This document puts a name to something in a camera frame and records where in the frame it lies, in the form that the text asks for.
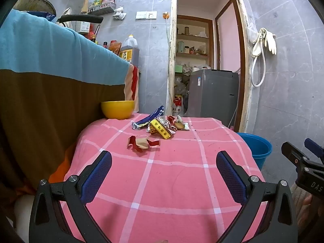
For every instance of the blue silver wrapper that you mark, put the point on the blue silver wrapper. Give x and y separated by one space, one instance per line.
149 116

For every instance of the large cooking oil bottle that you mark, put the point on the large cooking oil bottle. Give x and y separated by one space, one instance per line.
129 50

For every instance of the brown jar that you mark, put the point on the brown jar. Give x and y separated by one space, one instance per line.
187 31

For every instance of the person's right hand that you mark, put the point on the person's right hand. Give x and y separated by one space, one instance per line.
310 201

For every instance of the blue plastic bucket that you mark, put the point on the blue plastic bucket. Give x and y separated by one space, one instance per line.
258 146

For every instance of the clear plastic bag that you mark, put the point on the clear plastic bag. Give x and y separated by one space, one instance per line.
251 31

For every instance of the pink checked tablecloth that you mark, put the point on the pink checked tablecloth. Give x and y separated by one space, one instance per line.
177 182

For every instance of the white wall socket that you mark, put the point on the white wall socket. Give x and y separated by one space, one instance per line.
151 15

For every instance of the yellow strip wrapper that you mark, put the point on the yellow strip wrapper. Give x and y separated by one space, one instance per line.
160 129

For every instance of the red white sack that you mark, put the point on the red white sack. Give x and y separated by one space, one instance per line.
177 106

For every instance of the grey wall shelf basket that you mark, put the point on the grey wall shelf basket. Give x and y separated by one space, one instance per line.
102 9

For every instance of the blue printed box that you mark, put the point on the blue printed box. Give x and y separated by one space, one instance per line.
48 16

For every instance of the yellow bowl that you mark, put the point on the yellow bowl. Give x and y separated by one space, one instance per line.
117 110

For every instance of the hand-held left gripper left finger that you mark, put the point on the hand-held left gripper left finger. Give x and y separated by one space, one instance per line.
97 177

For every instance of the red brown torn wrapper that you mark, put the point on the red brown torn wrapper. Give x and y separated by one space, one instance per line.
141 144

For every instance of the cream rubber glove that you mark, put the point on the cream rubber glove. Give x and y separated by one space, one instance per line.
257 43
270 40

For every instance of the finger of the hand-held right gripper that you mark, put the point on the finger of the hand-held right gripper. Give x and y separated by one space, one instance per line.
291 151
313 145

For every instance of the wooden shelf unit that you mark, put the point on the wooden shelf unit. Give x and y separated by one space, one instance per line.
195 36

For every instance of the white fleece clothing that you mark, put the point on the white fleece clothing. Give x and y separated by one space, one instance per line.
22 215

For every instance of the beige hanging towel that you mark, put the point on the beige hanging towel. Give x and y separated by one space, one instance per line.
67 11

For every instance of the blue brown striped cloth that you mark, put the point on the blue brown striped cloth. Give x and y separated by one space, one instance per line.
50 55

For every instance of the white jar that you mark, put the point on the white jar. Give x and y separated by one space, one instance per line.
187 49

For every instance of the white wall switch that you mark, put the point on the white wall switch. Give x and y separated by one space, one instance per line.
141 15

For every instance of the orange wall hook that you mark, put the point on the orange wall hook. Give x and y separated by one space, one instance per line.
165 15

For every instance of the black pan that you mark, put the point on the black pan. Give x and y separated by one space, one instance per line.
81 19

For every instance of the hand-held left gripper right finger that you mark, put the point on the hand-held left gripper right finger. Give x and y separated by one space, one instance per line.
230 177

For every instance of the white utensil holder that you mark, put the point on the white utensil holder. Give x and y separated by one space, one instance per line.
83 26

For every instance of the red white wrapper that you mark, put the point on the red white wrapper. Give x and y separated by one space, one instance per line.
169 123

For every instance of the white rag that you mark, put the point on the white rag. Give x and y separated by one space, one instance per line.
119 13

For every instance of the dark bottle yellow cap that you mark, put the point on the dark bottle yellow cap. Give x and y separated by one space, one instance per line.
93 38

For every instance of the green box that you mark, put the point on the green box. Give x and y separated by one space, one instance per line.
178 68

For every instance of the grey washing machine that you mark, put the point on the grey washing machine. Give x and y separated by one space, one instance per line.
212 93

